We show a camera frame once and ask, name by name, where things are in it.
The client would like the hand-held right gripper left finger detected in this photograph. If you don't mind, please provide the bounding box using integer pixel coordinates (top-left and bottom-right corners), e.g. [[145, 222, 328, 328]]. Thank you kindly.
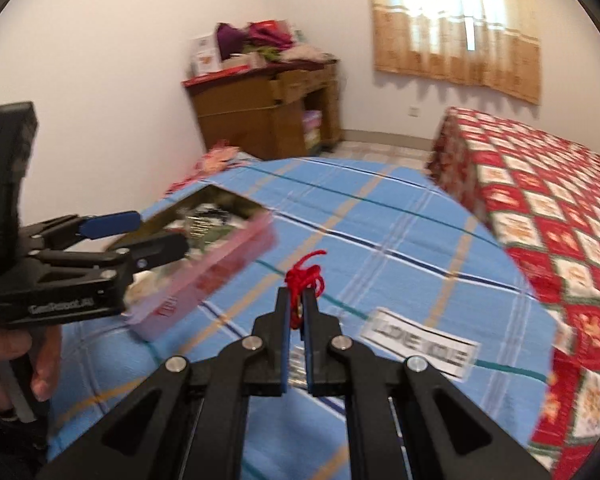
[[35, 287, 294, 480]]

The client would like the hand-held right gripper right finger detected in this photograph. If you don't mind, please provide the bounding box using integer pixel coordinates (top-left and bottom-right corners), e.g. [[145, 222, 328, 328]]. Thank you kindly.
[[300, 287, 553, 480]]

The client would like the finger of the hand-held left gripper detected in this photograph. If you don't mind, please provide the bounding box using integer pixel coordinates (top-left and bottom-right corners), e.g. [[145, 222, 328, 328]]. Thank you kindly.
[[16, 211, 144, 249], [31, 232, 190, 287]]

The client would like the red string pendant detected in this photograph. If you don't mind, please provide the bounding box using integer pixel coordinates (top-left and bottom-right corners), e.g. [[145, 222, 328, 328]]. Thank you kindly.
[[283, 250, 329, 332]]

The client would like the pink tin box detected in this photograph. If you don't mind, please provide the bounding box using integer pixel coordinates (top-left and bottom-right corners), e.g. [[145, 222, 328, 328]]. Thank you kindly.
[[112, 183, 277, 344]]

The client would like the person's left hand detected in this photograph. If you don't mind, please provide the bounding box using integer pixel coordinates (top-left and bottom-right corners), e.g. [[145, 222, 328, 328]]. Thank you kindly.
[[0, 326, 64, 422]]

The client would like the pink floral cloth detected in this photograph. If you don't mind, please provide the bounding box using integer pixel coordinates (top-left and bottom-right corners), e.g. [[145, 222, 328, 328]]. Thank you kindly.
[[164, 142, 257, 197]]

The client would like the blue plaid tablecloth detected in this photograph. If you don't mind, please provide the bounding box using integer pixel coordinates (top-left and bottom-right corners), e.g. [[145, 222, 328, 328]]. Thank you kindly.
[[45, 157, 562, 480]]

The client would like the wooden desk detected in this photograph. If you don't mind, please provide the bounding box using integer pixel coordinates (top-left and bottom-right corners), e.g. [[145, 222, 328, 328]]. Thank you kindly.
[[181, 56, 344, 162]]

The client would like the flat red box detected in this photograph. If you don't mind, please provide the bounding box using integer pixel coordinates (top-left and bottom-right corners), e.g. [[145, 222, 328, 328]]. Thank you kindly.
[[182, 64, 254, 86]]

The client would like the white printed box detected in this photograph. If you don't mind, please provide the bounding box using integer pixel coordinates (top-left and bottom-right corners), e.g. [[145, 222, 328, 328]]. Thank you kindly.
[[189, 35, 222, 77]]

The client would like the pink storage box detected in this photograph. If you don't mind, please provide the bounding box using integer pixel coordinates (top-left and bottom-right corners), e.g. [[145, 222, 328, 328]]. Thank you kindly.
[[302, 109, 324, 144]]

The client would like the purple bag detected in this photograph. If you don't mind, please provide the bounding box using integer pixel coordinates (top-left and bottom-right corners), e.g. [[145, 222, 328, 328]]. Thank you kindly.
[[215, 22, 251, 61]]

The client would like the pile of clothes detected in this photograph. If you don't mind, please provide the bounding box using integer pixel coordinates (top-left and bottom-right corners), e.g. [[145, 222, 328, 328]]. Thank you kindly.
[[247, 20, 297, 54]]

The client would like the beige quilted cloth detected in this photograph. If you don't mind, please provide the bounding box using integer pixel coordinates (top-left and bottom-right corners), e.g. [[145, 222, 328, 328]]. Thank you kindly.
[[279, 42, 339, 64]]

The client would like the red patterned bed blanket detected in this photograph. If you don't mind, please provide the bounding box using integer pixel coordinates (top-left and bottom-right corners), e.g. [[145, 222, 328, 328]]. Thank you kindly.
[[426, 106, 600, 480]]

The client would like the beige patterned curtain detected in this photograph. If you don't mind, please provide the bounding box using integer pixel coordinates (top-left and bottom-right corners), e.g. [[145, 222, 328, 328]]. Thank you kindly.
[[365, 0, 544, 107]]

